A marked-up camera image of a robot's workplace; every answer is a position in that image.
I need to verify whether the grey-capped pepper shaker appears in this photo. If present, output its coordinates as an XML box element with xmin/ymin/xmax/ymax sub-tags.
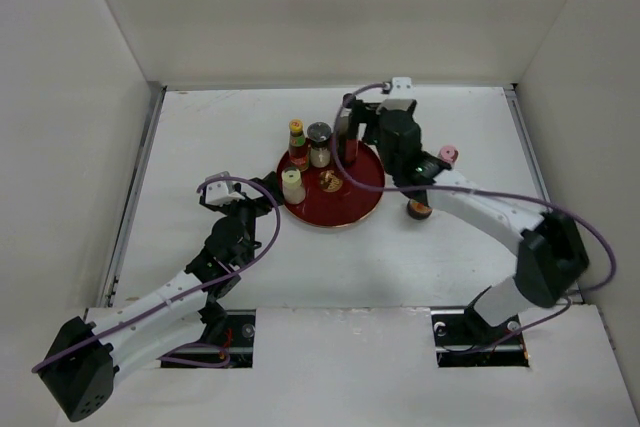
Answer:
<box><xmin>307</xmin><ymin>122</ymin><xmax>332</xmax><ymax>168</ymax></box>

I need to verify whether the purple cable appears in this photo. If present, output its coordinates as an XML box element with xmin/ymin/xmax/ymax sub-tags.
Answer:
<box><xmin>331</xmin><ymin>81</ymin><xmax>617</xmax><ymax>293</ymax></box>
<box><xmin>30</xmin><ymin>172</ymin><xmax>282</xmax><ymax>374</ymax></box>

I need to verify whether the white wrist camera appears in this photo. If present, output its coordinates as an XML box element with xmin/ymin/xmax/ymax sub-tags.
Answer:
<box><xmin>204</xmin><ymin>179</ymin><xmax>242</xmax><ymax>207</ymax></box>
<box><xmin>380</xmin><ymin>77</ymin><xmax>417</xmax><ymax>112</ymax></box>

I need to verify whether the white-capped shaker jar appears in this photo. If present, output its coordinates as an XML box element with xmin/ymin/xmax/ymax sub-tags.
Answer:
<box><xmin>281</xmin><ymin>166</ymin><xmax>306</xmax><ymax>205</ymax></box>

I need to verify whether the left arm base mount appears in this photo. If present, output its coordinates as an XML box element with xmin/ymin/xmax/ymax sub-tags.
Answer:
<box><xmin>160</xmin><ymin>310</ymin><xmax>256</xmax><ymax>369</ymax></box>

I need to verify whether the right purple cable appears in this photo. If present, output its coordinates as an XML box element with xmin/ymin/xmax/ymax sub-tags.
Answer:
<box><xmin>331</xmin><ymin>81</ymin><xmax>617</xmax><ymax>293</ymax></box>

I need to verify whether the pink-capped spice jar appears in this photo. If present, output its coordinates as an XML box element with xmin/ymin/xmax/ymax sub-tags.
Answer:
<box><xmin>438</xmin><ymin>145</ymin><xmax>459</xmax><ymax>166</ymax></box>

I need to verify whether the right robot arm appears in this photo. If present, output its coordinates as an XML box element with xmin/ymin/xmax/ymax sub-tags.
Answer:
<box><xmin>342</xmin><ymin>94</ymin><xmax>589</xmax><ymax>343</ymax></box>

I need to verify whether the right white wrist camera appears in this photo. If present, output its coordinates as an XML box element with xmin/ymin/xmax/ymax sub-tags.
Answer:
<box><xmin>380</xmin><ymin>77</ymin><xmax>417</xmax><ymax>112</ymax></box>

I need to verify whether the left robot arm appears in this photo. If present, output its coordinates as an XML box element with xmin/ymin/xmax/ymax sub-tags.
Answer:
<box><xmin>32</xmin><ymin>172</ymin><xmax>283</xmax><ymax>422</ymax></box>

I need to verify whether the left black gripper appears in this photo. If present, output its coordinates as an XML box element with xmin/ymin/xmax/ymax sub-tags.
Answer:
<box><xmin>218</xmin><ymin>172</ymin><xmax>282</xmax><ymax>265</ymax></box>

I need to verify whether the yellow-capped sauce bottle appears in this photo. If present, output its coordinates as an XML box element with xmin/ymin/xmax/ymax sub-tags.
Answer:
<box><xmin>288</xmin><ymin>119</ymin><xmax>310</xmax><ymax>172</ymax></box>

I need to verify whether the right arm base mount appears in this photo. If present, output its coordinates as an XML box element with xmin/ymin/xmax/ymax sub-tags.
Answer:
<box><xmin>431</xmin><ymin>307</ymin><xmax>529</xmax><ymax>368</ymax></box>

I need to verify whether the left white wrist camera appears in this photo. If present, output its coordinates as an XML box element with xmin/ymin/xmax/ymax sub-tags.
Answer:
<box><xmin>204</xmin><ymin>179</ymin><xmax>242</xmax><ymax>207</ymax></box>

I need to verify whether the tall dark soy sauce bottle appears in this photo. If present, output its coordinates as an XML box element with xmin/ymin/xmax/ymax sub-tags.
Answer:
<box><xmin>334</xmin><ymin>115</ymin><xmax>358</xmax><ymax>167</ymax></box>

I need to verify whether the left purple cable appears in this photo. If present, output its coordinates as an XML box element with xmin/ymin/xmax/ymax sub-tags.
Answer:
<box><xmin>30</xmin><ymin>172</ymin><xmax>282</xmax><ymax>374</ymax></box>

